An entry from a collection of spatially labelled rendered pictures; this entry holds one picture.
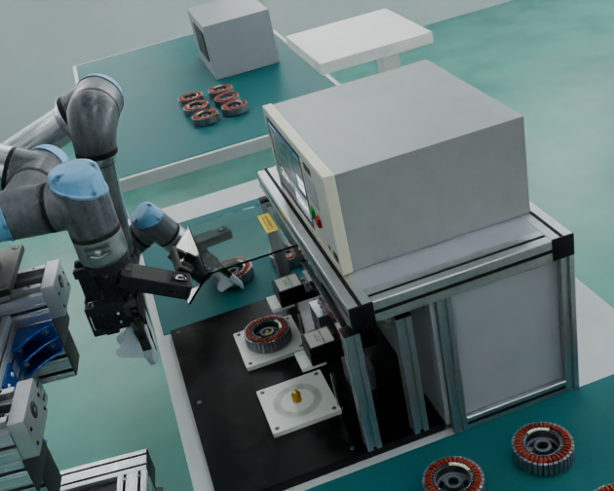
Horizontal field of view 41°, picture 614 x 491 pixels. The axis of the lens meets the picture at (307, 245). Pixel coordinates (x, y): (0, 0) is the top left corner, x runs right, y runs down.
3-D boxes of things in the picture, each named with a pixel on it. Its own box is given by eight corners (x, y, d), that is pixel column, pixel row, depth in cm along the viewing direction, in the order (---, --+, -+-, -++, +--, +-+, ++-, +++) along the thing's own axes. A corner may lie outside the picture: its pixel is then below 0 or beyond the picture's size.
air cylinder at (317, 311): (322, 336, 196) (317, 318, 193) (312, 320, 202) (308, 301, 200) (341, 329, 197) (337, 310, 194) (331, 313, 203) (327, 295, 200)
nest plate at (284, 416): (274, 438, 169) (273, 434, 168) (256, 396, 182) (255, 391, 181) (342, 413, 171) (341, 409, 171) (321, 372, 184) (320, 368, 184)
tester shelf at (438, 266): (353, 331, 145) (348, 310, 142) (260, 187, 203) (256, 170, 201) (574, 254, 152) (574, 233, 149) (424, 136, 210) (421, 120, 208)
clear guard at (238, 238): (188, 305, 175) (180, 282, 172) (172, 255, 195) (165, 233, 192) (331, 257, 180) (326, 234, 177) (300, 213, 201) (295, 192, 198)
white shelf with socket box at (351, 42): (347, 204, 256) (320, 63, 233) (312, 163, 288) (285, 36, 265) (449, 171, 262) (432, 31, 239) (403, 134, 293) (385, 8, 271)
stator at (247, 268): (225, 294, 224) (222, 283, 222) (209, 278, 233) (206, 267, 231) (261, 277, 228) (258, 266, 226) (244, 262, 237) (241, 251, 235)
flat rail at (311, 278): (349, 349, 150) (346, 335, 148) (266, 213, 203) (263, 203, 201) (356, 347, 150) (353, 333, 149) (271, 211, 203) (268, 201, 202)
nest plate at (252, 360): (248, 371, 190) (247, 367, 189) (234, 337, 202) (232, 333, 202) (308, 351, 192) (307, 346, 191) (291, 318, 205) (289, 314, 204)
